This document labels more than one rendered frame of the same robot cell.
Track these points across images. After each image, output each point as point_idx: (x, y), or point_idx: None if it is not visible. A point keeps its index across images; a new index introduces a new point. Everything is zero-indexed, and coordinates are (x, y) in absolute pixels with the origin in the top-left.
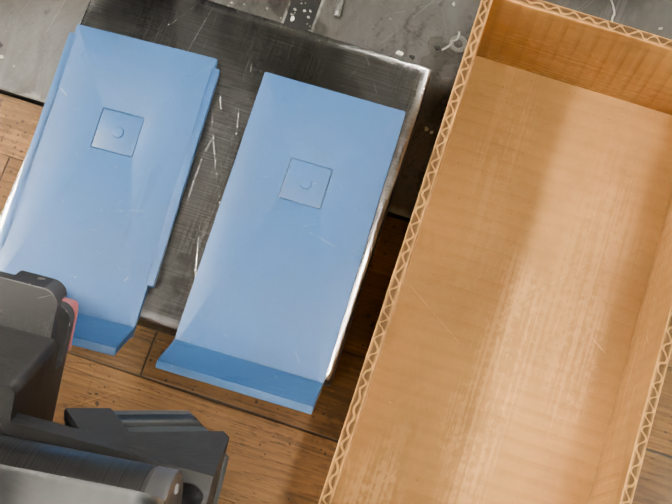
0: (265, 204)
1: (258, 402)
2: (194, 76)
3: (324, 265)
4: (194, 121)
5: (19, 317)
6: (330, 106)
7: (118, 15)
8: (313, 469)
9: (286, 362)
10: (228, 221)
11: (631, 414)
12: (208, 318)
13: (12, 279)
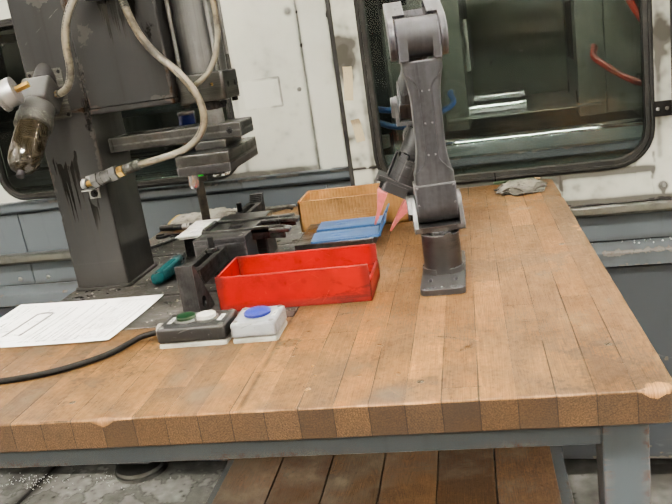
0: (347, 224)
1: (389, 228)
2: (319, 233)
3: (358, 219)
4: (330, 231)
5: (384, 172)
6: (322, 225)
7: (306, 242)
8: (400, 223)
9: (380, 217)
10: (352, 225)
11: (376, 192)
12: (374, 222)
13: (378, 170)
